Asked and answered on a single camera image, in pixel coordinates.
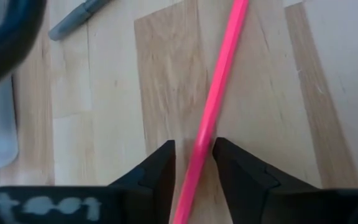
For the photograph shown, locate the pink pencil blue eraser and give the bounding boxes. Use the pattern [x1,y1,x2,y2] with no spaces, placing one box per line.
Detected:
[172,0,250,224]

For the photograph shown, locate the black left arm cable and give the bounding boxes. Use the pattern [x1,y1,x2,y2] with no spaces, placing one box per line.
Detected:
[0,0,48,94]

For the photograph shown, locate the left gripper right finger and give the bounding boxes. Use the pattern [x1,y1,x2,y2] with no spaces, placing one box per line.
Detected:
[212,138,358,224]

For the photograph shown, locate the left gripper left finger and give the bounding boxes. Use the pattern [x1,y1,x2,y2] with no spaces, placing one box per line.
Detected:
[0,139,176,224]

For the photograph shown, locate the grey marker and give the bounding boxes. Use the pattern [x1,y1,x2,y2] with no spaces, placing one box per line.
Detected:
[48,0,111,41]

